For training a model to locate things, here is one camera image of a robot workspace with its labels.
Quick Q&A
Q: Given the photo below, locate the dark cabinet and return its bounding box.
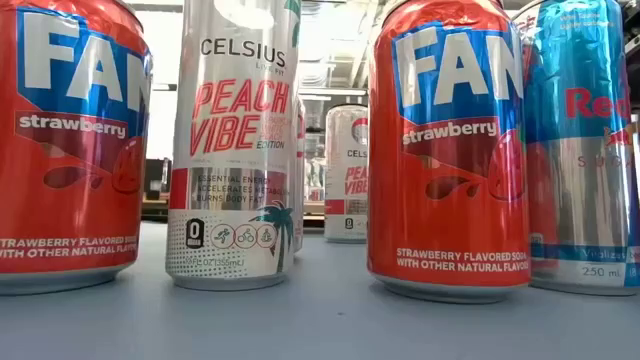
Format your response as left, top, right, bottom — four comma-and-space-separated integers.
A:
143, 157, 172, 201

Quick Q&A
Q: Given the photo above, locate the black metal table frame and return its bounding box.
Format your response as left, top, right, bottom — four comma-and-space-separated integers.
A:
141, 209, 326, 232

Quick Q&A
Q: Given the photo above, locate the silver ventilation duct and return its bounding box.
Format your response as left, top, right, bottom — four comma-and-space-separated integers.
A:
298, 0, 335, 90

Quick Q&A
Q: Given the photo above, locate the blue silver Red Bull can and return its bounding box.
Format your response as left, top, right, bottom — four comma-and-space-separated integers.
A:
512, 0, 640, 297

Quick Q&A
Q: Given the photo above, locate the white Celsius Peach Vibe can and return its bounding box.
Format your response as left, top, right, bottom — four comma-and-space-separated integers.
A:
165, 0, 303, 292
323, 103, 370, 245

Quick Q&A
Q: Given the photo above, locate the red Fanta strawberry can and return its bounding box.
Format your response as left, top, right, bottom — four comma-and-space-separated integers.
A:
0, 0, 154, 296
366, 0, 532, 305

